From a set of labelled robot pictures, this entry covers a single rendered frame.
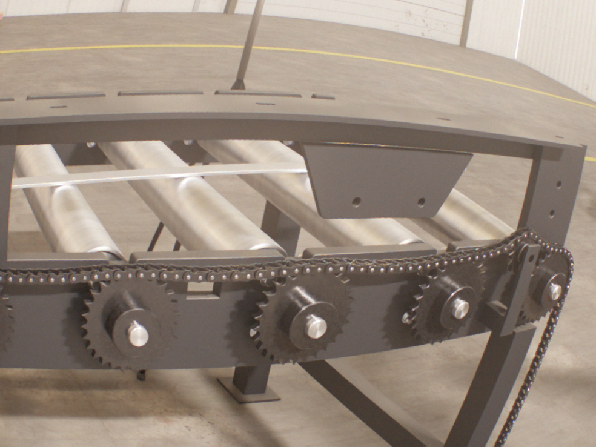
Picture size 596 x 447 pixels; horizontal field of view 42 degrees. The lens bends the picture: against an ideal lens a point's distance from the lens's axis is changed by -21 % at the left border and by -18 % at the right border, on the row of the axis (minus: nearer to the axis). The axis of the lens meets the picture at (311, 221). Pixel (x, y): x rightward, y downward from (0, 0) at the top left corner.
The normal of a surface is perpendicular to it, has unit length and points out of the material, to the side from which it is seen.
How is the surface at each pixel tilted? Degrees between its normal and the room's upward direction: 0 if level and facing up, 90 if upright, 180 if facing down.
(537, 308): 90
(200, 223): 53
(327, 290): 90
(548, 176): 90
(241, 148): 59
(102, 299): 90
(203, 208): 37
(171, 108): 0
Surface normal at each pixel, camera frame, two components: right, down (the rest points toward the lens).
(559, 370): 0.21, -0.92
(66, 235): -0.54, -0.54
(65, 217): -0.33, -0.73
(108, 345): 0.51, 0.39
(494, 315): -0.83, 0.01
